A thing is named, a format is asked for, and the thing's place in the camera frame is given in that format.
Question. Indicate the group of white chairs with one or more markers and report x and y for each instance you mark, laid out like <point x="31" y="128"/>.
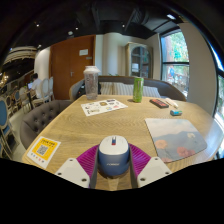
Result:
<point x="6" y="113"/>

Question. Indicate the small teal block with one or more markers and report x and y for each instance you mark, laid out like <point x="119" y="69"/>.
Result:
<point x="176" y="112"/>

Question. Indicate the red and black flat case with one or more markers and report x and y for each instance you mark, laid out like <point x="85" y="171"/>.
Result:
<point x="159" y="103"/>

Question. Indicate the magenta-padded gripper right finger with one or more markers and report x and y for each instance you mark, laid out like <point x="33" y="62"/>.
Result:
<point x="153" y="168"/>

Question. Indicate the green drink can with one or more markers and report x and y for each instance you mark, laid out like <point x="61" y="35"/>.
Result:
<point x="138" y="90"/>

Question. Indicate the blue and white computer mouse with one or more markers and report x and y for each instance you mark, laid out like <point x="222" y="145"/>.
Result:
<point x="113" y="156"/>

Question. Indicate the orange wooden door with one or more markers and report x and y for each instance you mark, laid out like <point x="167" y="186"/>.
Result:
<point x="63" y="66"/>

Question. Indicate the small white packet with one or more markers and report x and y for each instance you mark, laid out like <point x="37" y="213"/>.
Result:
<point x="172" y="102"/>

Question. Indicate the curved side window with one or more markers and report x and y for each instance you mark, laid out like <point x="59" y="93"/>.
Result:
<point x="220" y="100"/>

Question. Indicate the striped cushion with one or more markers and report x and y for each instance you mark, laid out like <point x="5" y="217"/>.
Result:
<point x="151" y="91"/>
<point x="106" y="88"/>

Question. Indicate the white door sign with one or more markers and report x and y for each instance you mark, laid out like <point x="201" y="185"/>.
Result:
<point x="83" y="52"/>

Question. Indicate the person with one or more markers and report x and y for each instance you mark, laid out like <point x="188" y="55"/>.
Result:
<point x="35" y="85"/>

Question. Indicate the large black frame window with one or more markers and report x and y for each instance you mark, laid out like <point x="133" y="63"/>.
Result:
<point x="175" y="63"/>

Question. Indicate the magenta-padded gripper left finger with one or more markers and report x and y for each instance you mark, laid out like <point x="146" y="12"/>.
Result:
<point x="70" y="171"/>

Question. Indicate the flower print mouse pad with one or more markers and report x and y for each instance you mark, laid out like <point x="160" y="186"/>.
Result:
<point x="175" y="138"/>

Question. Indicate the grey tufted armchair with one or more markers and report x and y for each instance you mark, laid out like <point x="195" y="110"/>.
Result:
<point x="38" y="120"/>

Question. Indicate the black backpack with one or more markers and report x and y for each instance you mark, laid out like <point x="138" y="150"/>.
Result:
<point x="79" y="91"/>

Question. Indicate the glass door cabinet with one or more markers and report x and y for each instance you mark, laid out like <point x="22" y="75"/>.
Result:
<point x="140" y="60"/>

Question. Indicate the white printed sticker sheet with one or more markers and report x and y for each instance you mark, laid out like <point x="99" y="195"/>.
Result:
<point x="103" y="107"/>

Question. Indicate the yellow code sticker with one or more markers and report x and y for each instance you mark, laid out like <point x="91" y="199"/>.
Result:
<point x="43" y="151"/>

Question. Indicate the clear shaker bottle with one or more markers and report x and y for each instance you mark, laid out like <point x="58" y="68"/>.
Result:
<point x="91" y="83"/>

